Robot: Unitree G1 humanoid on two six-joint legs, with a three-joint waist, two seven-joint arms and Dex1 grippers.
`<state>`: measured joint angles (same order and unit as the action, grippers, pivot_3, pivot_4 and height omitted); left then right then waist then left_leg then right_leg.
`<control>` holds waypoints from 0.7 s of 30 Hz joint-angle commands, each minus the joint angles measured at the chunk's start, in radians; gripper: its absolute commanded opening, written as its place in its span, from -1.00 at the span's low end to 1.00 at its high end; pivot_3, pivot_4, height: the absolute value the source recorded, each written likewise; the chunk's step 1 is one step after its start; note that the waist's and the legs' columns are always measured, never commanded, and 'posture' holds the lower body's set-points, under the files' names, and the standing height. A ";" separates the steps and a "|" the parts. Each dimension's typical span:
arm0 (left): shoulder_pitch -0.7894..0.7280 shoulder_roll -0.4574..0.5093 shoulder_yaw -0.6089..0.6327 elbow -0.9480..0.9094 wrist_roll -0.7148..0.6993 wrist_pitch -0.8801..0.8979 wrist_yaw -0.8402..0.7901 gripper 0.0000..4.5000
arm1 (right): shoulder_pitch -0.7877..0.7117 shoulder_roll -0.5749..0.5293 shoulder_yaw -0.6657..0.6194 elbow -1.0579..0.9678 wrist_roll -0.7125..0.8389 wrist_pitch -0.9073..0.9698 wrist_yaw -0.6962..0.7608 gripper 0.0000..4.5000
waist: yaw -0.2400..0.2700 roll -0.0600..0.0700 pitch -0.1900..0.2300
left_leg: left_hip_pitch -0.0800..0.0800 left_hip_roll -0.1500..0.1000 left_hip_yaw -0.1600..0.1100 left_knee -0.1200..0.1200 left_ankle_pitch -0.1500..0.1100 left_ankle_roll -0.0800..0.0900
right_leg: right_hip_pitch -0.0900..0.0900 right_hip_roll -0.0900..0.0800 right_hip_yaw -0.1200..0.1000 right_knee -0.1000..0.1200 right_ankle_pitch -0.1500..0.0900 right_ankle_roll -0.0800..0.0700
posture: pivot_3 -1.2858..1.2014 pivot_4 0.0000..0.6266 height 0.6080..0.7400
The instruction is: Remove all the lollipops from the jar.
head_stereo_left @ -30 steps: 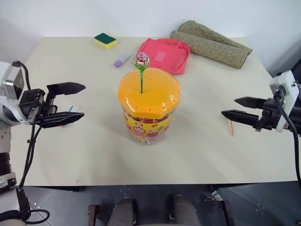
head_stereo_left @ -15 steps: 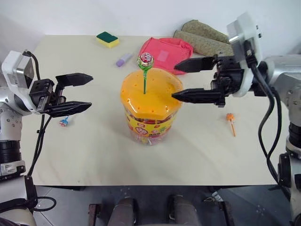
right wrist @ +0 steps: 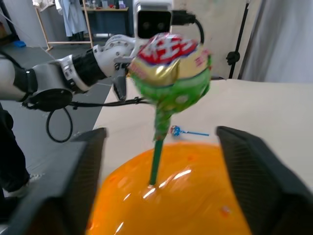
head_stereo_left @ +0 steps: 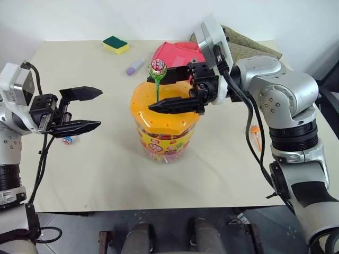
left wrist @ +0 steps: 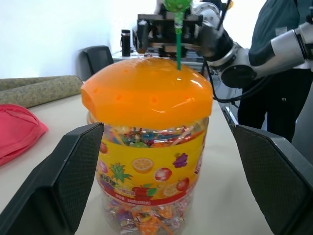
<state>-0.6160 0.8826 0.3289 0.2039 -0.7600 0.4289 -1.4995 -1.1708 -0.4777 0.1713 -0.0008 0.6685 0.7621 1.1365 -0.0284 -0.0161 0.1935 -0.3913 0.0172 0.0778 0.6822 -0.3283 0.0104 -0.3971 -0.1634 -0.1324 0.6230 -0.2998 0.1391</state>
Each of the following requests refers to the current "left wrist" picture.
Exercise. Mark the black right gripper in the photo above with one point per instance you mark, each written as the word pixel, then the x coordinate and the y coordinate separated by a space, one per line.
pixel 161 29

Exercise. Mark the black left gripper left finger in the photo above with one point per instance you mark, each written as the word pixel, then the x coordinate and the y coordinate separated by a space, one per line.
pixel 49 186

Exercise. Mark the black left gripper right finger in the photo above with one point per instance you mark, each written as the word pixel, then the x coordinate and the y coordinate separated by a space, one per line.
pixel 278 186

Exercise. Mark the orange domed jar lid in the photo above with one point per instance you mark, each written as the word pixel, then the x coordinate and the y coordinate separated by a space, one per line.
pixel 146 95

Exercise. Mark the clear plastic lollipop jar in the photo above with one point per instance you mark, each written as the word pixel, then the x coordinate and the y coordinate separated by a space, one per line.
pixel 151 156

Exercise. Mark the black thermos bottle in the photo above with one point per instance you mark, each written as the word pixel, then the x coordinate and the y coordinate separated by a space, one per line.
pixel 126 42

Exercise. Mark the green lollipop with green stick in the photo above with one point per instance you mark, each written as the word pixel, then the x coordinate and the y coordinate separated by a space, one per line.
pixel 174 4

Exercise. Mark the black office chair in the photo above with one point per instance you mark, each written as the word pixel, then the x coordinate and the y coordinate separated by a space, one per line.
pixel 97 61

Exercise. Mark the pink fabric bag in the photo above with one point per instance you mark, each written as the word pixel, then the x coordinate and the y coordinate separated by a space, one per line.
pixel 17 132

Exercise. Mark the grey rolled felt mat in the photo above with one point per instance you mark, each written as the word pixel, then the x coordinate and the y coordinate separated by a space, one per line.
pixel 14 83
pixel 36 94

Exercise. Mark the person in teal shirt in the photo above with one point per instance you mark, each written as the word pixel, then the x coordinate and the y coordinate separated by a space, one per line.
pixel 276 14

